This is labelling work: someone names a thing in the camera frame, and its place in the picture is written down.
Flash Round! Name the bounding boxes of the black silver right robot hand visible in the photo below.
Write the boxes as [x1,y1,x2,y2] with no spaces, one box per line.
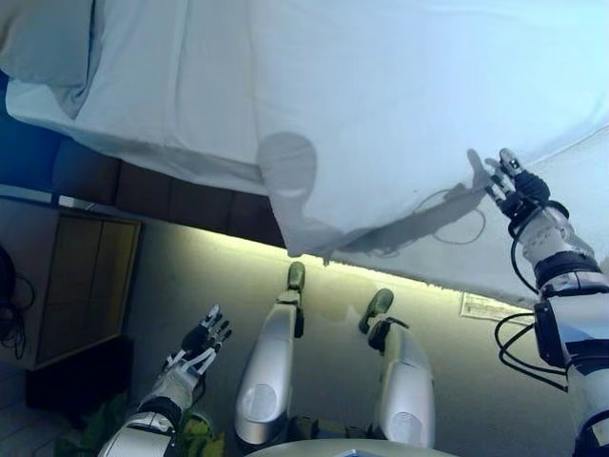
[483,148,552,225]

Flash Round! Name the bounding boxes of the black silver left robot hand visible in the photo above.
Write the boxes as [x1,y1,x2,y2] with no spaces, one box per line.
[182,303,234,357]

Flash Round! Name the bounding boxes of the white duvet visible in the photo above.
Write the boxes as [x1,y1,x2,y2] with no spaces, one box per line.
[94,0,609,191]

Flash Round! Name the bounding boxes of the beige bed with headboard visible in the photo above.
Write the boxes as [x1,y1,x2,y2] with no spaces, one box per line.
[7,0,267,196]

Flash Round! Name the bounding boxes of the silver left robot leg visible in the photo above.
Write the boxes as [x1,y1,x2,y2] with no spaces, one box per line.
[235,260,308,456]

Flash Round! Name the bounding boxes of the silver robot leg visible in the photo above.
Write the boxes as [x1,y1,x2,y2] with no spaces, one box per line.
[235,260,308,456]
[359,288,437,451]

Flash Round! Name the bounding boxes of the green yellow plant leaves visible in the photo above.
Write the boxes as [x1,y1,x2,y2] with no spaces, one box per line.
[54,389,227,457]

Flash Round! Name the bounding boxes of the white printed paper sheet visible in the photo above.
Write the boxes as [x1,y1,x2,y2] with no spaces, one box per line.
[459,290,537,318]

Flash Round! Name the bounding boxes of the black box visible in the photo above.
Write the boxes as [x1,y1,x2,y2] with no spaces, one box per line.
[26,335,137,420]

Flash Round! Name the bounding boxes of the wooden nightstand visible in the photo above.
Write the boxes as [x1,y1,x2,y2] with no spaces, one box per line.
[0,183,144,372]

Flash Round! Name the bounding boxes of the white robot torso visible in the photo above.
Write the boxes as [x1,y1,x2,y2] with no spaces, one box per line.
[246,440,477,457]

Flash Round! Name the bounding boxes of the silver right robot leg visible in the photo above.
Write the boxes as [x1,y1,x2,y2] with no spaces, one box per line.
[359,288,437,451]

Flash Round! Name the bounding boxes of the beige pillow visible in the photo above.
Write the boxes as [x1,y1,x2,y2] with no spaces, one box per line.
[0,0,104,120]

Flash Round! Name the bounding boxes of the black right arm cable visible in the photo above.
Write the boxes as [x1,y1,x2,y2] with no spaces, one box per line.
[494,223,572,394]

